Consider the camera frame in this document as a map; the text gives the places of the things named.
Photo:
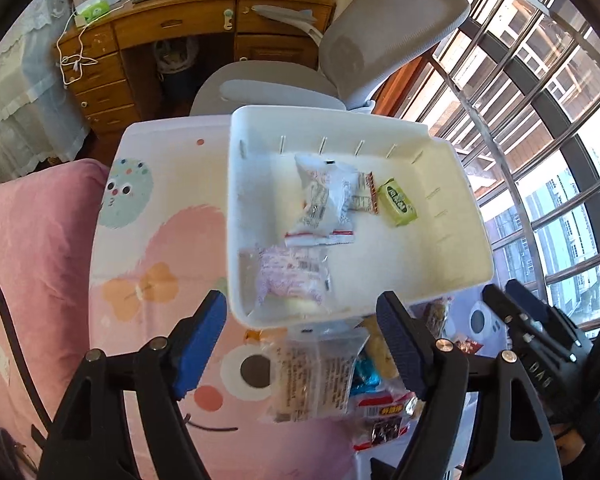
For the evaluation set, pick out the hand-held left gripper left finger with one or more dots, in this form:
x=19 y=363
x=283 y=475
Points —
x=202 y=345

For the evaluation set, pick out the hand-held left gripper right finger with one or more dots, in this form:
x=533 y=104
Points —
x=405 y=350

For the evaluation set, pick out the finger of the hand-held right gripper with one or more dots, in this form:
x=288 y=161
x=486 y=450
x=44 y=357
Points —
x=530 y=297
x=517 y=317

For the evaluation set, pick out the clear packet of yellow pastry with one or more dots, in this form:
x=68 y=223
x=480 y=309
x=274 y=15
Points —
x=380 y=345

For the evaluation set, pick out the clear brown text snack packet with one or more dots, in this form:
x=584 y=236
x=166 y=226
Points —
x=315 y=375

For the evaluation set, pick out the white plastic bin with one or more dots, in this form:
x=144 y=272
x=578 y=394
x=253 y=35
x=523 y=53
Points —
x=370 y=260

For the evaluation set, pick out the clear packet of nut clusters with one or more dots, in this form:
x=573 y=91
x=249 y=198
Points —
x=437 y=316

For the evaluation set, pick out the blue foil candy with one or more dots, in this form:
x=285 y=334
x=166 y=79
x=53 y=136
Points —
x=366 y=377

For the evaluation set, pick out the small red edged clear packet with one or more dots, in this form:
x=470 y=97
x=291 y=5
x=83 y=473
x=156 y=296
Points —
x=467 y=345

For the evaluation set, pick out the red white dark picture packet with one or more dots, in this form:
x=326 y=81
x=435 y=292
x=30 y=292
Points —
x=385 y=420

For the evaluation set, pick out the clear purple print cake packet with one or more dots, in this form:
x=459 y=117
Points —
x=290 y=275

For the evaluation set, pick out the cartoon printed table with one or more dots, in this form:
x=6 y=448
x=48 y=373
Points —
x=170 y=210

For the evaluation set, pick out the green snack packet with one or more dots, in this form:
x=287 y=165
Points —
x=397 y=202

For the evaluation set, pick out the red and white snack packet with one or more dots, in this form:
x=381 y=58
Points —
x=364 y=195

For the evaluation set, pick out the pink blanket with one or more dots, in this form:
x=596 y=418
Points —
x=40 y=260

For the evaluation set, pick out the metal window grille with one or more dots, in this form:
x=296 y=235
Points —
x=530 y=85

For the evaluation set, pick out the trash bin with plastic bag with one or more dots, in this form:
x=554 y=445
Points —
x=176 y=67

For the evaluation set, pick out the grey office chair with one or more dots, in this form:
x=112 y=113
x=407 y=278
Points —
x=380 y=25

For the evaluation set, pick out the white lace cloth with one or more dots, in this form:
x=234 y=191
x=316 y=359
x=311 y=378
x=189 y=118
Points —
x=20 y=85

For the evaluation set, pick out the wooden desk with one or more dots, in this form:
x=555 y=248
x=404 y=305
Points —
x=180 y=20

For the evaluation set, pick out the green tissue pack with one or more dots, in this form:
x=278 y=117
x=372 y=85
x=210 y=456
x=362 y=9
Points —
x=92 y=9

